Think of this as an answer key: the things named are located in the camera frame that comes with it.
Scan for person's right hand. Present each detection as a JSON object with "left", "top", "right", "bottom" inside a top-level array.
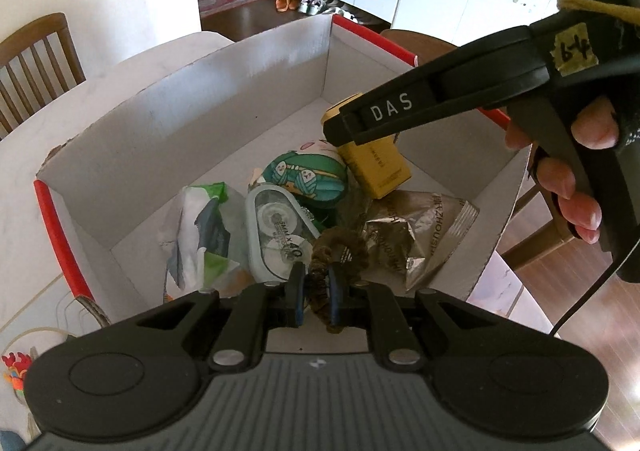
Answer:
[{"left": 503, "top": 98, "right": 622, "bottom": 247}]

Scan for green cartoon round pouch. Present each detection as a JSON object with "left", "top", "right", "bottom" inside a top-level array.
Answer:
[{"left": 262, "top": 151, "right": 348, "bottom": 206}]

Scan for wooden chair behind table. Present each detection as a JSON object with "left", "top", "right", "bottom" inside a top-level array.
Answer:
[{"left": 1, "top": 12, "right": 86, "bottom": 137}]

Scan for red and white cardboard box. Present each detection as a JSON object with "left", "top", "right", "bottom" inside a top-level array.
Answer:
[{"left": 35, "top": 17, "right": 528, "bottom": 322}]

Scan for orange slippers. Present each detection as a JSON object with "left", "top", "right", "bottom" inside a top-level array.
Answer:
[{"left": 274, "top": 0, "right": 301, "bottom": 12}]

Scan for silver foil snack packet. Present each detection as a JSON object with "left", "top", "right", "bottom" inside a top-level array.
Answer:
[{"left": 362, "top": 190, "right": 480, "bottom": 292}]

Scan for white correction tape dispenser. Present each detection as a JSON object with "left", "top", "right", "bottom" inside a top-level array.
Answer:
[{"left": 245, "top": 184, "right": 320, "bottom": 283}]

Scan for white green plastic packet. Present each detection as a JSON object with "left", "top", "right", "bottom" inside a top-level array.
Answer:
[{"left": 157, "top": 182, "right": 255, "bottom": 301}]

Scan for yellow small box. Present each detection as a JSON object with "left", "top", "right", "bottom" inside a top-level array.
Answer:
[{"left": 321, "top": 93, "right": 411, "bottom": 200}]

